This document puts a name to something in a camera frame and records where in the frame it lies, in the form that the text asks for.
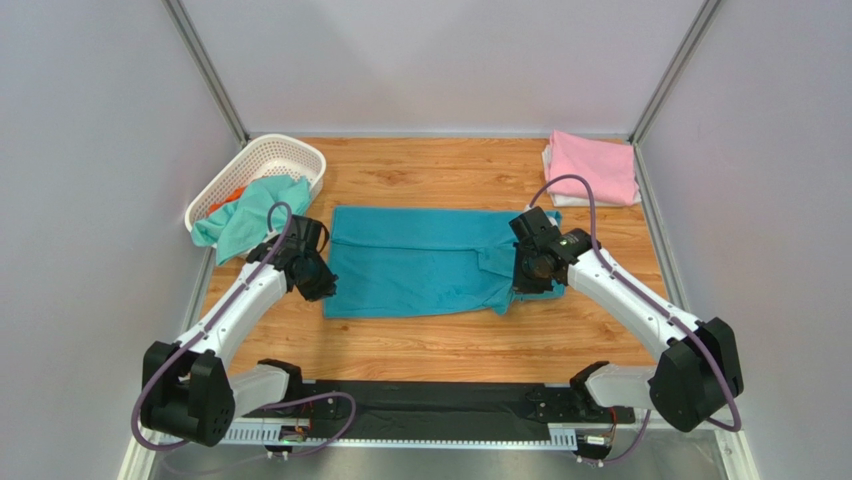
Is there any teal t shirt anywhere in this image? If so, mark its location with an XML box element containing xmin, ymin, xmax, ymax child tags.
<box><xmin>323</xmin><ymin>206</ymin><xmax>565</xmax><ymax>319</ymax></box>

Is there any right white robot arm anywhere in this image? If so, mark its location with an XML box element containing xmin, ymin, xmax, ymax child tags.
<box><xmin>509</xmin><ymin>207</ymin><xmax>744</xmax><ymax>432</ymax></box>

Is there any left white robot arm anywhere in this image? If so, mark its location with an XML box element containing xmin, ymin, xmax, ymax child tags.
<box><xmin>131</xmin><ymin>215</ymin><xmax>337</xmax><ymax>447</ymax></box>

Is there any light mint t shirt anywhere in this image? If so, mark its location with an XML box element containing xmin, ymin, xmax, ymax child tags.
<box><xmin>190</xmin><ymin>175</ymin><xmax>311</xmax><ymax>265</ymax></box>

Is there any orange garment in basket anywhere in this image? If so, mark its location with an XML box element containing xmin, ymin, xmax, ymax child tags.
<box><xmin>207</xmin><ymin>186</ymin><xmax>246</xmax><ymax>216</ymax></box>

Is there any white plastic laundry basket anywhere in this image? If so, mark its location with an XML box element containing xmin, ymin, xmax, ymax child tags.
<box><xmin>184</xmin><ymin>134</ymin><xmax>327</xmax><ymax>232</ymax></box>

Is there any folded pink t shirt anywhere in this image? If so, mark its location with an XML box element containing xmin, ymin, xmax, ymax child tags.
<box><xmin>543</xmin><ymin>130</ymin><xmax>641</xmax><ymax>207</ymax></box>

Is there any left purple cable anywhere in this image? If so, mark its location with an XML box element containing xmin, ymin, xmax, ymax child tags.
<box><xmin>130</xmin><ymin>201</ymin><xmax>357</xmax><ymax>459</ymax></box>

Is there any purple cable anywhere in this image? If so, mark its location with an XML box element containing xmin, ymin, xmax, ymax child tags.
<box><xmin>130</xmin><ymin>201</ymin><xmax>357</xmax><ymax>459</ymax></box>
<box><xmin>529</xmin><ymin>174</ymin><xmax>743</xmax><ymax>466</ymax></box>

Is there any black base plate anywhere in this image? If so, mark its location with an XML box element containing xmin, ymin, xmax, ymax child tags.
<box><xmin>291</xmin><ymin>380</ymin><xmax>637</xmax><ymax>441</ymax></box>

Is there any aluminium frame rail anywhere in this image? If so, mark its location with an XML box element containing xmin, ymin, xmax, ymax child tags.
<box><xmin>119</xmin><ymin>375</ymin><xmax>760</xmax><ymax>480</ymax></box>

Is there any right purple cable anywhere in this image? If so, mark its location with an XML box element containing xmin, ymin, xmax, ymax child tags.
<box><xmin>529</xmin><ymin>174</ymin><xmax>743</xmax><ymax>466</ymax></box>

